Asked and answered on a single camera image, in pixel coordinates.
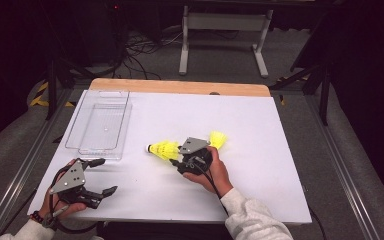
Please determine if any black metal stand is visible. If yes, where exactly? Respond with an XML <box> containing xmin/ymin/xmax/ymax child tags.
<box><xmin>269</xmin><ymin>59</ymin><xmax>334</xmax><ymax>127</ymax></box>
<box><xmin>44</xmin><ymin>56</ymin><xmax>98</xmax><ymax>121</ymax></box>

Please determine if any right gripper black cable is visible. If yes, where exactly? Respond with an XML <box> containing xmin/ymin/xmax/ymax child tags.
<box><xmin>193</xmin><ymin>161</ymin><xmax>230</xmax><ymax>216</ymax></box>

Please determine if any white metal stand frame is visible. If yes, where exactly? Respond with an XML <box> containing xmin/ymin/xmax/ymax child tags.
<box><xmin>178</xmin><ymin>4</ymin><xmax>274</xmax><ymax>79</ymax></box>

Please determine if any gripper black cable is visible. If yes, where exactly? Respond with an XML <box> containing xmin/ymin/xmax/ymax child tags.
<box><xmin>193</xmin><ymin>161</ymin><xmax>230</xmax><ymax>216</ymax></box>
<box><xmin>48</xmin><ymin>166</ymin><xmax>99</xmax><ymax>234</ymax></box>

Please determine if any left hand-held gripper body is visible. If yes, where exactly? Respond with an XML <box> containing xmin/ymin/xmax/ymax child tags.
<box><xmin>49</xmin><ymin>159</ymin><xmax>106</xmax><ymax>210</ymax></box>

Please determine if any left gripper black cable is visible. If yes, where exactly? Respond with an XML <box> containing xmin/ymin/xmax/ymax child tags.
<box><xmin>48</xmin><ymin>166</ymin><xmax>99</xmax><ymax>234</ymax></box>

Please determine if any white table cover sheet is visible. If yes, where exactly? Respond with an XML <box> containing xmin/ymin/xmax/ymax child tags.
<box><xmin>27</xmin><ymin>89</ymin><xmax>313</xmax><ymax>225</ymax></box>

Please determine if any beaded wrist bracelet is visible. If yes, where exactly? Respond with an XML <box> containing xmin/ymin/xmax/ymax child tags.
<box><xmin>29</xmin><ymin>209</ymin><xmax>45</xmax><ymax>224</ymax></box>

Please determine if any clear plastic container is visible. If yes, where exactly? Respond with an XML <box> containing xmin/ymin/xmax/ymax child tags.
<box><xmin>64</xmin><ymin>89</ymin><xmax>134</xmax><ymax>161</ymax></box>

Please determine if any yellow black floor tape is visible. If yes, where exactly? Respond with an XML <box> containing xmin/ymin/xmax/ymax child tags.
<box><xmin>29</xmin><ymin>81</ymin><xmax>76</xmax><ymax>108</ymax></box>

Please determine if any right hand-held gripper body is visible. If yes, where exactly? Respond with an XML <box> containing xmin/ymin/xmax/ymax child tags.
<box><xmin>176</xmin><ymin>136</ymin><xmax>214</xmax><ymax>177</ymax></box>

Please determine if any person's right hand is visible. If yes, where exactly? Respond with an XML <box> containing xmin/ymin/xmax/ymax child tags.
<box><xmin>182</xmin><ymin>146</ymin><xmax>234</xmax><ymax>198</ymax></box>

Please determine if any aluminium rail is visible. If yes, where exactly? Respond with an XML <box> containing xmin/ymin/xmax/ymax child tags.
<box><xmin>0</xmin><ymin>87</ymin><xmax>78</xmax><ymax>240</ymax></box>
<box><xmin>304</xmin><ymin>94</ymin><xmax>381</xmax><ymax>240</ymax></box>

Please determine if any bundle of floor cables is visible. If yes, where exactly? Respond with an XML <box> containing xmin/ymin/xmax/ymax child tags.
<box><xmin>111</xmin><ymin>29</ymin><xmax>184</xmax><ymax>81</ymax></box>

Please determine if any person's left hand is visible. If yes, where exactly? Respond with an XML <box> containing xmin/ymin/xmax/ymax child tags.
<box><xmin>39</xmin><ymin>188</ymin><xmax>88</xmax><ymax>221</ymax></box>

